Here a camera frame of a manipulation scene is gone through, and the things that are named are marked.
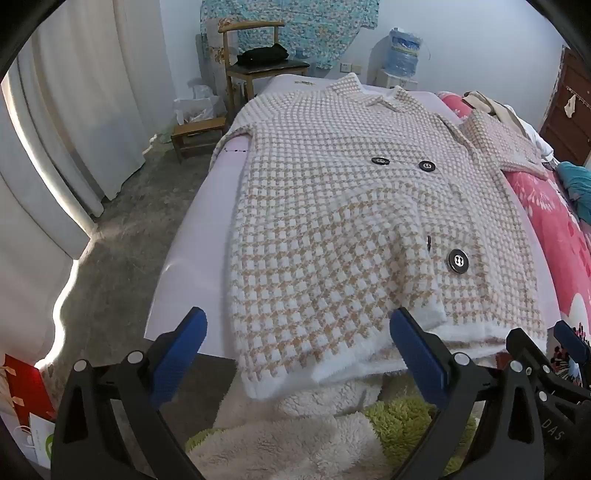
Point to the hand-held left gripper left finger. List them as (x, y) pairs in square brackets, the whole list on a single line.
[(180, 360)]

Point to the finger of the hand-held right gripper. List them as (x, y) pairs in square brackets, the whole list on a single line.
[(521, 346), (570, 340)]

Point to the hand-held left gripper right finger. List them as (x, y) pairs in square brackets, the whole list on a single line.
[(420, 364)]

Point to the beige white checkered knit coat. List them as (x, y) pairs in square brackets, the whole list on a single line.
[(323, 207)]

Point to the beige clothes pile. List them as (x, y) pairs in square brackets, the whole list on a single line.
[(489, 106)]

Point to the pink floral blanket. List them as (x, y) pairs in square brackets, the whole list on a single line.
[(554, 221)]

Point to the white paper bag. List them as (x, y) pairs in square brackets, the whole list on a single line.
[(39, 438)]

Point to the white cloth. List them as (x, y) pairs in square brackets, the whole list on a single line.
[(538, 143)]

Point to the brown wooden door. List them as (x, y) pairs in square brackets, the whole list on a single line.
[(572, 134)]

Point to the hanging white sock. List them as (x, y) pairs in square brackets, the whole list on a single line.
[(569, 107)]

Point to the small wooden stool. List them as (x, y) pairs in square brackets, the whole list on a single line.
[(196, 127)]

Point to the clear plastic bag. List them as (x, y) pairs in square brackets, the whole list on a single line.
[(198, 106)]

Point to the white curtain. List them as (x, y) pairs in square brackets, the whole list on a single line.
[(83, 115)]

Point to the white water dispenser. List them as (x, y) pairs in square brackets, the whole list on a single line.
[(392, 81)]

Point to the wooden chair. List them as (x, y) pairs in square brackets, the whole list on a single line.
[(227, 55)]

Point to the black bag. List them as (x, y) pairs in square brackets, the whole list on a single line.
[(263, 55)]

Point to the teal floral wall cloth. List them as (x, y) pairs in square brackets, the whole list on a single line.
[(314, 27)]

